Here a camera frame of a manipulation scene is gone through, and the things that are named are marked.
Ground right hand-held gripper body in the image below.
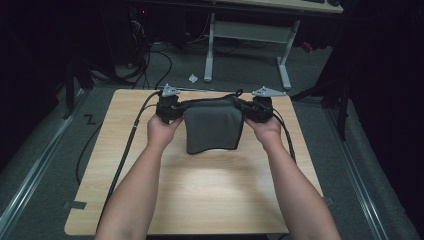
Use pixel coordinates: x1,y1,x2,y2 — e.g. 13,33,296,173
250,85,288,124

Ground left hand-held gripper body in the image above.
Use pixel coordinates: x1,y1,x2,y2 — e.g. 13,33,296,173
155,83,183,125

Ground yellow and grey cloth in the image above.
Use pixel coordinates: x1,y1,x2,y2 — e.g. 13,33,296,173
179,88,247,155

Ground person's right hand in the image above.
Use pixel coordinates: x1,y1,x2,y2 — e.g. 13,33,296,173
244,114,285,152

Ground person's left hand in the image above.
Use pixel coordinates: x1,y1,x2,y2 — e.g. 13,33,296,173
146,113,184,152

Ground white-legged desk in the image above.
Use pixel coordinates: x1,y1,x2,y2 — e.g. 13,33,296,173
202,0,345,92

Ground black metal stand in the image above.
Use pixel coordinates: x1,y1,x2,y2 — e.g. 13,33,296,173
61,55,95,121
289,75,355,142

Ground dark computer tower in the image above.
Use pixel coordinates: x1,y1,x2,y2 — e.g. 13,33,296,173
127,5,152,69

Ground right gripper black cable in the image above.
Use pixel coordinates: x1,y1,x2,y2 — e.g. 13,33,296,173
271,108,298,165

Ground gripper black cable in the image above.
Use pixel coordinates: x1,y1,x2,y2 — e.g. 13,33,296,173
271,108,298,165
97,89,163,224

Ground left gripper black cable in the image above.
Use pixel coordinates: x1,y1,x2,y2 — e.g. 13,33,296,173
97,89,163,224

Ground black floor cables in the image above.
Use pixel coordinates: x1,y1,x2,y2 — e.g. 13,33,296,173
89,39,174,91

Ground thin black cable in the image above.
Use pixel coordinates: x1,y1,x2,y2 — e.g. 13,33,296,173
75,122,103,186

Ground aluminium floor rail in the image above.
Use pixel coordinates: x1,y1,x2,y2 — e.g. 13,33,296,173
0,87,87,235
324,107,390,240

